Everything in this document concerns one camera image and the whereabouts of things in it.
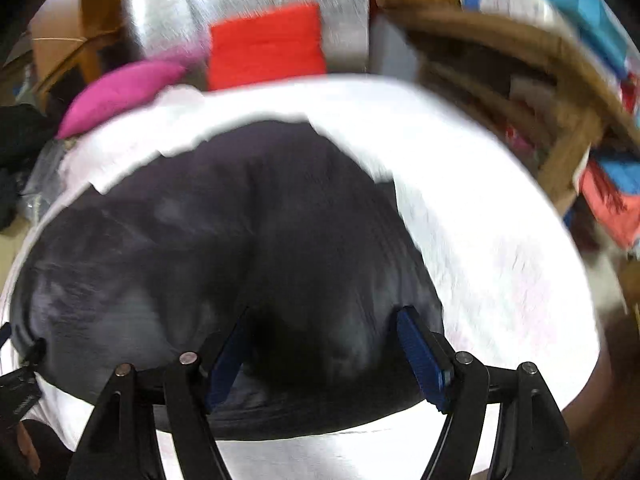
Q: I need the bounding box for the red folded cloth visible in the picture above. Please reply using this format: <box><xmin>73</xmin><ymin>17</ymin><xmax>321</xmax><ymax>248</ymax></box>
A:
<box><xmin>580</xmin><ymin>160</ymin><xmax>640</xmax><ymax>253</ymax></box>

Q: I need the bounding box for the white fleece blanket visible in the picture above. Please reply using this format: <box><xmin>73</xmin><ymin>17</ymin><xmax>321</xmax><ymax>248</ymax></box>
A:
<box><xmin>0</xmin><ymin>74</ymin><xmax>601</xmax><ymax>480</ymax></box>

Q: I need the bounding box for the clear plastic bag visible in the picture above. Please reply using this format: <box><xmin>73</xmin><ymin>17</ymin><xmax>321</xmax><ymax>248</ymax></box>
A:
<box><xmin>22</xmin><ymin>142</ymin><xmax>68</xmax><ymax>211</ymax></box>

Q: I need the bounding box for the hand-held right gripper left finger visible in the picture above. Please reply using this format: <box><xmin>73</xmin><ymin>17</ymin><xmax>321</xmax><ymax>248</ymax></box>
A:
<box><xmin>65</xmin><ymin>307</ymin><xmax>256</xmax><ymax>480</ymax></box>

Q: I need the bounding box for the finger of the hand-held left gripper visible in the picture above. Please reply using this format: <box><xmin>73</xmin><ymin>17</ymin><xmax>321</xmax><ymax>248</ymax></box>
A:
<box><xmin>0</xmin><ymin>322</ymin><xmax>47</xmax><ymax>378</ymax></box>

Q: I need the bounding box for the person's left forearm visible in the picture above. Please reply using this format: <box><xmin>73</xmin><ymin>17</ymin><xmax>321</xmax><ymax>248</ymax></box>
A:
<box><xmin>15</xmin><ymin>417</ymin><xmax>76</xmax><ymax>480</ymax></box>

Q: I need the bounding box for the pink pillow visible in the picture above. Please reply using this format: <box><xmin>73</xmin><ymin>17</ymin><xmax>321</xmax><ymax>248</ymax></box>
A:
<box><xmin>56</xmin><ymin>60</ymin><xmax>188</xmax><ymax>140</ymax></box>

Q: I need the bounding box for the pile of black clothes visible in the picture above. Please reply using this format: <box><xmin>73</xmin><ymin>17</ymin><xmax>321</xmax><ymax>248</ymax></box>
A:
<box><xmin>0</xmin><ymin>105</ymin><xmax>61</xmax><ymax>231</ymax></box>

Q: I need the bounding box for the wooden shelf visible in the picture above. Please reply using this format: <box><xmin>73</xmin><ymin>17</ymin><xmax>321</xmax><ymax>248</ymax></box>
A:
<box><xmin>372</xmin><ymin>0</ymin><xmax>640</xmax><ymax>311</ymax></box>

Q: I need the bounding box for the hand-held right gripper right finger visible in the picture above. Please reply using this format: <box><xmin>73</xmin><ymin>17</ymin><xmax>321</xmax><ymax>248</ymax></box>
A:
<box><xmin>396</xmin><ymin>306</ymin><xmax>583</xmax><ymax>480</ymax></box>

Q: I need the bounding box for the wooden cabinet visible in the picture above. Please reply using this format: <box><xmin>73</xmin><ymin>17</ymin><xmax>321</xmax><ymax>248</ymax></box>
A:
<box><xmin>30</xmin><ymin>0</ymin><xmax>131</xmax><ymax>91</ymax></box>

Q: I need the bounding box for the red pillow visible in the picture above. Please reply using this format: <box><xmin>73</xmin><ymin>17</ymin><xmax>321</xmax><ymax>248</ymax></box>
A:
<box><xmin>207</xmin><ymin>2</ymin><xmax>328</xmax><ymax>92</ymax></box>

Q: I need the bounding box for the dark checkered jacket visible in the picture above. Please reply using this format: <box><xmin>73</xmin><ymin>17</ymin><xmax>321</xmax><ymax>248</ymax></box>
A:
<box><xmin>10</xmin><ymin>120</ymin><xmax>446</xmax><ymax>441</ymax></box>

